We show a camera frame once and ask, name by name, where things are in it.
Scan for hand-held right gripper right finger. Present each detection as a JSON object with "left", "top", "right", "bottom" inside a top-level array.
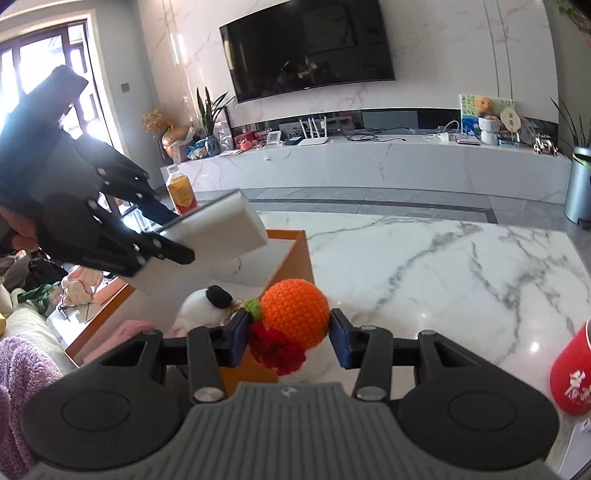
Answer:
[{"left": 329, "top": 308, "right": 496, "bottom": 401}]

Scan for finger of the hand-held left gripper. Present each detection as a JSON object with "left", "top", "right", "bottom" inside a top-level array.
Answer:
[
  {"left": 84, "top": 198, "right": 195, "bottom": 278},
  {"left": 96, "top": 166, "right": 181, "bottom": 228}
]

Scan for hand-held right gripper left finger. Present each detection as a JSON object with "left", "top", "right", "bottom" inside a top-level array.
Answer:
[{"left": 87, "top": 307, "right": 253, "bottom": 403}]

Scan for white dog plush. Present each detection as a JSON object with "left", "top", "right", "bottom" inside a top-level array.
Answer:
[{"left": 168, "top": 285, "right": 241, "bottom": 337}]

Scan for crochet orange with red flower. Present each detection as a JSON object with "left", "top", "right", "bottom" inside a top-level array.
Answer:
[{"left": 244, "top": 278, "right": 331, "bottom": 376}]

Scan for white rectangular case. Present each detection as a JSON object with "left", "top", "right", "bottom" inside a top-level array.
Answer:
[{"left": 127, "top": 189, "right": 269, "bottom": 296}]

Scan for orange cardboard box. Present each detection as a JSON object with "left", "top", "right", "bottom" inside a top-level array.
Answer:
[{"left": 65, "top": 228, "right": 315, "bottom": 398}]

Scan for pink pouch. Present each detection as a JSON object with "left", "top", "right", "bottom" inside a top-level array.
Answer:
[{"left": 99, "top": 318, "right": 151, "bottom": 354}]

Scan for person's left hand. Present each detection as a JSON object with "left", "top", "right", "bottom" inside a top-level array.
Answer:
[{"left": 0, "top": 203, "right": 41, "bottom": 252}]

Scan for orange drink bottle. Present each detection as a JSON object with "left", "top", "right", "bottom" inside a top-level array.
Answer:
[{"left": 165, "top": 165, "right": 198, "bottom": 215}]

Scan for golden vase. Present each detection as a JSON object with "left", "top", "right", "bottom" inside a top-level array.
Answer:
[{"left": 161, "top": 124, "right": 197, "bottom": 163}]

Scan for blue snack bag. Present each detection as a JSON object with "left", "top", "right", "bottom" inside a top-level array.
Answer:
[{"left": 185, "top": 136, "right": 221, "bottom": 160}]

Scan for dried yellow flowers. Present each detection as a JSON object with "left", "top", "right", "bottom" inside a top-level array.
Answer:
[{"left": 141, "top": 107, "right": 175, "bottom": 134}]

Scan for long-leaf potted plant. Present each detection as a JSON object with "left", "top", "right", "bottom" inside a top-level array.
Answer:
[
  {"left": 549, "top": 97, "right": 591, "bottom": 160},
  {"left": 196, "top": 87, "right": 236, "bottom": 139}
]

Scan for dark framed glass door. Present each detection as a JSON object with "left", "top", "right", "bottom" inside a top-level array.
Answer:
[{"left": 0, "top": 21, "right": 116, "bottom": 155}]

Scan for green cloth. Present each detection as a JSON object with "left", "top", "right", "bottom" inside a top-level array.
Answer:
[{"left": 18, "top": 282, "right": 63, "bottom": 308}]

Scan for cream sofa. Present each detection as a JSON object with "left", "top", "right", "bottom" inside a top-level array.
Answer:
[{"left": 0, "top": 288, "right": 77, "bottom": 374}]

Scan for white router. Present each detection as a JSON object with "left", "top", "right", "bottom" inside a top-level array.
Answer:
[{"left": 298, "top": 117, "right": 329, "bottom": 147}]

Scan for purple fleece blanket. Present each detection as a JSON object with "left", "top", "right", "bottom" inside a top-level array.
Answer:
[{"left": 0, "top": 337, "right": 65, "bottom": 480}]

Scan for grey speaker box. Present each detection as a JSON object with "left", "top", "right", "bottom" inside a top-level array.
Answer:
[{"left": 361, "top": 110, "right": 420, "bottom": 131}]

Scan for red mug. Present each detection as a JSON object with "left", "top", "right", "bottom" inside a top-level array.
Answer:
[{"left": 549, "top": 316, "right": 591, "bottom": 418}]

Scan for white woven pot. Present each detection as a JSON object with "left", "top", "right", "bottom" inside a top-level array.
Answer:
[{"left": 478, "top": 115, "right": 502, "bottom": 145}]

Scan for green painting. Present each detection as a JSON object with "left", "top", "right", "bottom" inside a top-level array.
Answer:
[{"left": 459, "top": 93, "right": 515, "bottom": 138}]

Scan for white phone stand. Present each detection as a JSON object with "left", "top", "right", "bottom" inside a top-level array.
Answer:
[{"left": 556, "top": 418, "right": 591, "bottom": 480}]

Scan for round paper fan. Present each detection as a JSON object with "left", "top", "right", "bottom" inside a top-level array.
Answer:
[{"left": 500, "top": 107, "right": 522, "bottom": 139}]

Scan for black white toy model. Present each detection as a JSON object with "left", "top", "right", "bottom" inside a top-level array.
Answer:
[{"left": 532, "top": 134, "right": 560, "bottom": 155}]

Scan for grey pedal trash can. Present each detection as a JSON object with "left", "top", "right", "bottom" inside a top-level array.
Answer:
[{"left": 564, "top": 145, "right": 591, "bottom": 225}]

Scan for black cable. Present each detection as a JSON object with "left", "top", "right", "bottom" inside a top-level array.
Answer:
[{"left": 344, "top": 128, "right": 407, "bottom": 142}]

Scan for wall television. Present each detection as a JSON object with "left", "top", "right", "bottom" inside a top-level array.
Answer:
[{"left": 219, "top": 0, "right": 397, "bottom": 104}]

